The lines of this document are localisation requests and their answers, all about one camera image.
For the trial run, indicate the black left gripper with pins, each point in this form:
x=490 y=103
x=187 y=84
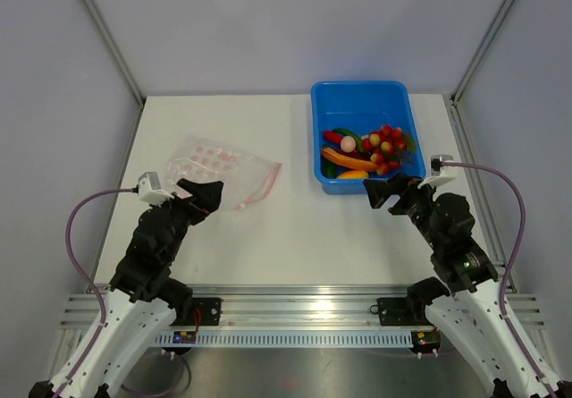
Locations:
x=205 y=198

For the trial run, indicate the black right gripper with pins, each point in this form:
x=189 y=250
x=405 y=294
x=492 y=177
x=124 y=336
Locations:
x=401 y=184

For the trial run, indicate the orange toy fruit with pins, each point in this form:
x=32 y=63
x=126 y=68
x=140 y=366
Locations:
x=353 y=175

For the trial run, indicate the clear zip top bag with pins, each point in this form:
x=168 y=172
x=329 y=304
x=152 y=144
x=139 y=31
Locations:
x=247 y=178

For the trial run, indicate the red toy grape bunch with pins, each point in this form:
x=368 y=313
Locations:
x=389 y=149

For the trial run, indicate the small peach toy ball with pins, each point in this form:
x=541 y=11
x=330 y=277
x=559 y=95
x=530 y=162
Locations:
x=348 y=144

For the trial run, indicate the orange toy croissant bread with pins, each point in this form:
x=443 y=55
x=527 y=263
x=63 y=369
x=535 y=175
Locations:
x=348 y=162

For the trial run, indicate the green toy chili pepper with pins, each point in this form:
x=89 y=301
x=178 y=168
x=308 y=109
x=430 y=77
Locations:
x=354 y=136

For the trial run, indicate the red toy chili pepper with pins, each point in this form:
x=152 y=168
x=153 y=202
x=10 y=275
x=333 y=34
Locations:
x=333 y=137

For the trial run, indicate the blue plastic bin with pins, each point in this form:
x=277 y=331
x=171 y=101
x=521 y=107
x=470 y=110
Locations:
x=361 y=107

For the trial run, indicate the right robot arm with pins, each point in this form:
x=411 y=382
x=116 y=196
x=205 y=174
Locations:
x=466 y=299

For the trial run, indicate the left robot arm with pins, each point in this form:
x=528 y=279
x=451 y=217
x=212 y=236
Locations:
x=143 y=299

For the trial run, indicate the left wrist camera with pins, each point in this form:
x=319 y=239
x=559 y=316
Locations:
x=150 y=190

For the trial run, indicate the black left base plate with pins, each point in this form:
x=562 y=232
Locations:
x=206 y=311

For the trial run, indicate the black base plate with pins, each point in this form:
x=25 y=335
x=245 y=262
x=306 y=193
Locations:
x=400 y=311
x=206 y=311

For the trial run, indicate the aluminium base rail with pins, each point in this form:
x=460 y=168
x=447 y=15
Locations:
x=295 y=307

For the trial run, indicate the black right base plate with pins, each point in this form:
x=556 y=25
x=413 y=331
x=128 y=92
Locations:
x=400 y=311

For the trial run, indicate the white slotted cable duct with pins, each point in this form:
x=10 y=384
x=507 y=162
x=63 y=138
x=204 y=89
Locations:
x=285 y=339

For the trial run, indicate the aluminium frame post left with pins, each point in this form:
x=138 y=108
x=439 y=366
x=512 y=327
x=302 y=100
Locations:
x=106 y=36

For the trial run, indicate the aluminium frame post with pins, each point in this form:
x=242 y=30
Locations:
x=106 y=36
x=493 y=29

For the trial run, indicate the aluminium frame post right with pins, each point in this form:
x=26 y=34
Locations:
x=493 y=29

